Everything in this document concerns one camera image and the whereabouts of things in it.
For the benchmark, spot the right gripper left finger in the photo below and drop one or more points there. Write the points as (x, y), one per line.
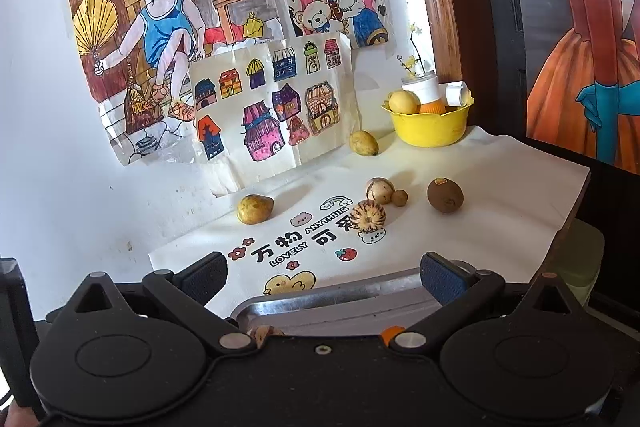
(182, 298)

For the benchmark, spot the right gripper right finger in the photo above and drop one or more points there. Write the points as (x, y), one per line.
(460, 289)

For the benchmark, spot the small orange fruit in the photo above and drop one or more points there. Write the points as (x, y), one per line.
(390, 333)

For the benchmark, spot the small striped brown fruit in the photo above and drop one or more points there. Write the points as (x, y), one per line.
(261, 333)

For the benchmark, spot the large yellow spotted fruit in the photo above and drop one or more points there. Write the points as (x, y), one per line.
(253, 209)

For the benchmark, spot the striped pepino melon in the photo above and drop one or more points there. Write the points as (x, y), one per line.
(367, 216)

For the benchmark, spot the metal tray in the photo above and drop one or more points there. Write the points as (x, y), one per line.
(364, 307)

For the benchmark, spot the brown kiwi with sticker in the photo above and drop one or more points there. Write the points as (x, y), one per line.
(445, 195)

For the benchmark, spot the white printed cloth mat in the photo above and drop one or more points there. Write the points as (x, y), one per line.
(516, 199)

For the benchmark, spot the small olive round fruit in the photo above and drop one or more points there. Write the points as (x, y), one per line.
(399, 198)

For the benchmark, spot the pale striped round fruit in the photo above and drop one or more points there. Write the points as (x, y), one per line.
(380, 190)

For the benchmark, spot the yellow plastic bowl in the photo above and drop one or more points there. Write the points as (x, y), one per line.
(431, 130)

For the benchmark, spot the yellow fruit near bowl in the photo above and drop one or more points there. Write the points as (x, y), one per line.
(363, 143)

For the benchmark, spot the orange fruit in bowl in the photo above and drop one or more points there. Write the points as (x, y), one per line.
(437, 108)

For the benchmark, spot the yellow fruit in bowl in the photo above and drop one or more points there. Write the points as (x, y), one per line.
(404, 102)

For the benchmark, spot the white folded paper in bowl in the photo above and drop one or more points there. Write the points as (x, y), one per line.
(456, 93)

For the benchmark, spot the white jar with flowers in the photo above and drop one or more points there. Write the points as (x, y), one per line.
(419, 76)

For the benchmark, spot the houses drawing paper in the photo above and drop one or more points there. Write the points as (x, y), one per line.
(272, 107)

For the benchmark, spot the boy with fan drawing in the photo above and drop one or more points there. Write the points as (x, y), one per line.
(136, 55)

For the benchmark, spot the orange dress woman poster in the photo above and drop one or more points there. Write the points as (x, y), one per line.
(586, 96)

